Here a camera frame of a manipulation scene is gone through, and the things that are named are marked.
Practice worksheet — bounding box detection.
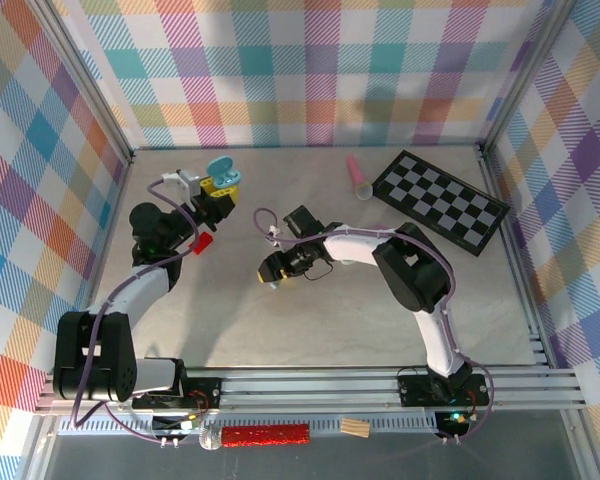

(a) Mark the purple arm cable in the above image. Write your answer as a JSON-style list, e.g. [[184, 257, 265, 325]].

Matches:
[[71, 177, 209, 445], [252, 207, 497, 445]]

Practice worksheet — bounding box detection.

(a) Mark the red plastic block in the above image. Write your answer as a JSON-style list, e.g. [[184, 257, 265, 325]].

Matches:
[[191, 231, 216, 258]]

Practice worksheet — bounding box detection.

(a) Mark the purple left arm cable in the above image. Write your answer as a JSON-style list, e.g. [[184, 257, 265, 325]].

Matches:
[[71, 177, 209, 445]]

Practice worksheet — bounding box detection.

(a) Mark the blue earbud charging case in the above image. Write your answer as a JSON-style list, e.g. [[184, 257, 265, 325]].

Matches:
[[205, 155, 243, 191]]

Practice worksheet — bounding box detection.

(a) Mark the red glitter microphone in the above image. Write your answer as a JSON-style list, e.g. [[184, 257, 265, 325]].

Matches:
[[197, 422, 313, 452]]

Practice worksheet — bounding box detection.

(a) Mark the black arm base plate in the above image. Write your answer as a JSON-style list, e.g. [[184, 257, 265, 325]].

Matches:
[[131, 375, 225, 410], [396, 368, 492, 409]]

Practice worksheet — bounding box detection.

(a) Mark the aluminium frame post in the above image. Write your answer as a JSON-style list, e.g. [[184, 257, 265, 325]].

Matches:
[[479, 0, 566, 157], [29, 0, 135, 166]]

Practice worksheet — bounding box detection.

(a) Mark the black grey chessboard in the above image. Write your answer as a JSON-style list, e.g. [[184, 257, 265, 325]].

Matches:
[[371, 149, 512, 258]]

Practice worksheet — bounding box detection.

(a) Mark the small controller board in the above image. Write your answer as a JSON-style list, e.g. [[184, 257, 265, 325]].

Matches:
[[433, 408, 477, 436], [151, 412, 205, 437]]

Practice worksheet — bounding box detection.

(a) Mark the aluminium slotted base rail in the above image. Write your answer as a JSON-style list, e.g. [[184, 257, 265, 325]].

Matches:
[[33, 366, 589, 417]]

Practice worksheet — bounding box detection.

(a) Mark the perforated metal cable tray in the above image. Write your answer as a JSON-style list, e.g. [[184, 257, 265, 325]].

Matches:
[[54, 416, 444, 437]]

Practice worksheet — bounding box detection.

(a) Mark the small wooden block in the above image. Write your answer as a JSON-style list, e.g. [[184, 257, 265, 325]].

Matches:
[[339, 417, 372, 440]]

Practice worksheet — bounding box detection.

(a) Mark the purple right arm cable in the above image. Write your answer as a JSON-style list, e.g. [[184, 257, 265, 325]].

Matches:
[[252, 207, 497, 445]]

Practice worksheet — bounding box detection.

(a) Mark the aluminium side rail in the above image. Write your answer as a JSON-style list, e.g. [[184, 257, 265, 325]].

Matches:
[[82, 148, 139, 321], [475, 142, 556, 370]]

